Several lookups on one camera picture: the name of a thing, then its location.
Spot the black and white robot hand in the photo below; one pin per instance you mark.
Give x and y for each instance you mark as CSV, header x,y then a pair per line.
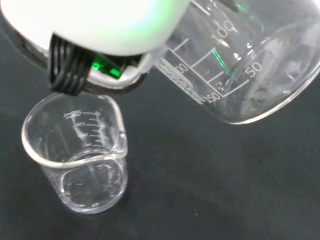
x,y
105,22

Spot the black bench cloth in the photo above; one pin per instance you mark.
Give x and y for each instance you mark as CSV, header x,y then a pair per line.
x,y
200,187

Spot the clear plastic beaker embossed scale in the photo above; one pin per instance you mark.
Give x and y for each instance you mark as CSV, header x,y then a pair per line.
x,y
75,175

